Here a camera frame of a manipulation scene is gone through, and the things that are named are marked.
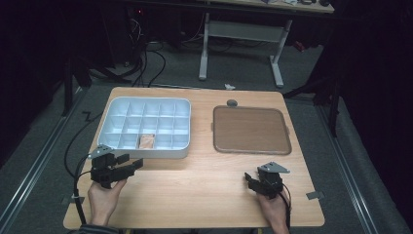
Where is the dark metal stand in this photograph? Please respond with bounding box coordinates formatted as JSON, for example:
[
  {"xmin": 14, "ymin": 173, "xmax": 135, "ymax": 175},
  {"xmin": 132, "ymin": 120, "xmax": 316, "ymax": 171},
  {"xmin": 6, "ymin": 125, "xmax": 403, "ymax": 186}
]
[
  {"xmin": 60, "ymin": 55, "xmax": 132, "ymax": 118},
  {"xmin": 282, "ymin": 76, "xmax": 342, "ymax": 137}
]

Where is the beige sock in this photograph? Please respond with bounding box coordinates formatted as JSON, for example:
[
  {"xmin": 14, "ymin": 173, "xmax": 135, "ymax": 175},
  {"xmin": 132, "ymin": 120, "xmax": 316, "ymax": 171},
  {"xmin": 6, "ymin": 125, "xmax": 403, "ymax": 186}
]
[{"xmin": 139, "ymin": 134, "xmax": 156, "ymax": 150}]

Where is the metal floor rail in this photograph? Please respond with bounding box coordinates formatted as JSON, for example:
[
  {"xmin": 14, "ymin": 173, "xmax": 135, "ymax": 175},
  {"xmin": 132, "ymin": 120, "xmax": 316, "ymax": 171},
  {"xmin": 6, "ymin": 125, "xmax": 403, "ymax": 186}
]
[
  {"xmin": 0, "ymin": 87, "xmax": 87, "ymax": 228},
  {"xmin": 318, "ymin": 105, "xmax": 381, "ymax": 234}
]

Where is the right hand-held gripper black cable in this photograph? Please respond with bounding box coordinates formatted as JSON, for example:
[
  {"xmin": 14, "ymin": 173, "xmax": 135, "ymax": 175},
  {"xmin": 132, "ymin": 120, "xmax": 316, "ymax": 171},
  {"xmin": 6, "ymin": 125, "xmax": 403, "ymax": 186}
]
[{"xmin": 276, "ymin": 181, "xmax": 292, "ymax": 232}]

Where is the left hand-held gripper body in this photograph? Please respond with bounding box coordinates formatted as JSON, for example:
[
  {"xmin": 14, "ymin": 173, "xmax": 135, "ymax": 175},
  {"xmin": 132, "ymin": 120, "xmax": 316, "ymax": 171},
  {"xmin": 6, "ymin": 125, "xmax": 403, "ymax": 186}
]
[{"xmin": 87, "ymin": 144, "xmax": 117, "ymax": 190}]

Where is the white divided storage box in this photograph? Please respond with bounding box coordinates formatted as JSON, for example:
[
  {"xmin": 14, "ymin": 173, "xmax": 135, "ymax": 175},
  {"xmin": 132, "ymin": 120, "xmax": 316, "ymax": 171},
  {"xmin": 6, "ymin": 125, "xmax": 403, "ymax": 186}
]
[{"xmin": 96, "ymin": 96, "xmax": 193, "ymax": 160}]

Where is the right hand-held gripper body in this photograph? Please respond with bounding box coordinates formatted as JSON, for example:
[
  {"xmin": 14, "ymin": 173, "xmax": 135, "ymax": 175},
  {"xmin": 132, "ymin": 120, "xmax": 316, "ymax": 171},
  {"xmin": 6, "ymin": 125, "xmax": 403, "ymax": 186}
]
[{"xmin": 256, "ymin": 161, "xmax": 291, "ymax": 200}]

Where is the black computer case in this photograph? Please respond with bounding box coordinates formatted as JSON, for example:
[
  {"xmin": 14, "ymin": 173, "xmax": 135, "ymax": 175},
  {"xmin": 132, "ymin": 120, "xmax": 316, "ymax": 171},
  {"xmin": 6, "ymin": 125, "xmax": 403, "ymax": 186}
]
[{"xmin": 125, "ymin": 6, "xmax": 154, "ymax": 67}]

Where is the person's left hand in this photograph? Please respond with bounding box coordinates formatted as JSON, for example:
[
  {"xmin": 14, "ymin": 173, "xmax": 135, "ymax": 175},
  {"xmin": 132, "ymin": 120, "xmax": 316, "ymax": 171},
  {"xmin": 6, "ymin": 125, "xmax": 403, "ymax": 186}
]
[{"xmin": 87, "ymin": 178, "xmax": 129, "ymax": 227}]

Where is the white framed desk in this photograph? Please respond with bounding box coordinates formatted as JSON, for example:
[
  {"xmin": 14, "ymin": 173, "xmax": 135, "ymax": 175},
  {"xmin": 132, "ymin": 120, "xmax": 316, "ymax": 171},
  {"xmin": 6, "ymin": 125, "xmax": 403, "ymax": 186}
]
[{"xmin": 194, "ymin": 0, "xmax": 335, "ymax": 89}]

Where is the black looped floor cable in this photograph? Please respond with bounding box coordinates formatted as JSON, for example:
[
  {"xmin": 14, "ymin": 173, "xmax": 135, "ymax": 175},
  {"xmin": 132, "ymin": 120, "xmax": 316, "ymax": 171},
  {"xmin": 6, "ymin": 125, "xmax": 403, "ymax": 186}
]
[{"xmin": 130, "ymin": 38, "xmax": 168, "ymax": 88}]

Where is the brown wooden tray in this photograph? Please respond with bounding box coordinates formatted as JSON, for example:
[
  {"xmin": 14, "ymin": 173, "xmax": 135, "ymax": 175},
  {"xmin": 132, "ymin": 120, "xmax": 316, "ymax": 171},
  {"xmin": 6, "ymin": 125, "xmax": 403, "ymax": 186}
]
[{"xmin": 211, "ymin": 104, "xmax": 292, "ymax": 156}]

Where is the person's right hand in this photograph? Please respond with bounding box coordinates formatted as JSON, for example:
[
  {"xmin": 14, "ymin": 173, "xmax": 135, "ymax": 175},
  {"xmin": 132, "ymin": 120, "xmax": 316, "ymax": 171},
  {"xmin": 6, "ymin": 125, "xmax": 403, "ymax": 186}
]
[{"xmin": 257, "ymin": 189, "xmax": 290, "ymax": 234}]

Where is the hand-held gripper black cable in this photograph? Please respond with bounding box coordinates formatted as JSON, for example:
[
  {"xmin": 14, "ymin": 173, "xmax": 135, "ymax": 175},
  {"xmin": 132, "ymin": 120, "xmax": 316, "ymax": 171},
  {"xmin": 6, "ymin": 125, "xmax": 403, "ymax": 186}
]
[
  {"xmin": 72, "ymin": 154, "xmax": 98, "ymax": 228},
  {"xmin": 276, "ymin": 181, "xmax": 292, "ymax": 232}
]

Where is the grey tape piece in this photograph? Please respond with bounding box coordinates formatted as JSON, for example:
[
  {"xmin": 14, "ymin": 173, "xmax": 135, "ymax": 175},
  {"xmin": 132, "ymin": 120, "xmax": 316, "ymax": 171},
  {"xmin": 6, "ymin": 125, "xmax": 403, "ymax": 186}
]
[
  {"xmin": 306, "ymin": 190, "xmax": 325, "ymax": 201},
  {"xmin": 60, "ymin": 195, "xmax": 86, "ymax": 207}
]

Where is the left hand-held gripper black cable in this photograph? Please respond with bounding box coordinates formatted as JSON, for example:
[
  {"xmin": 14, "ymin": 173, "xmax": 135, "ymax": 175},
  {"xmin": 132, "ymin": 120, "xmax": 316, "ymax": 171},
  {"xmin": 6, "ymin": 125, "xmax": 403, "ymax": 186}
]
[{"xmin": 72, "ymin": 154, "xmax": 98, "ymax": 228}]

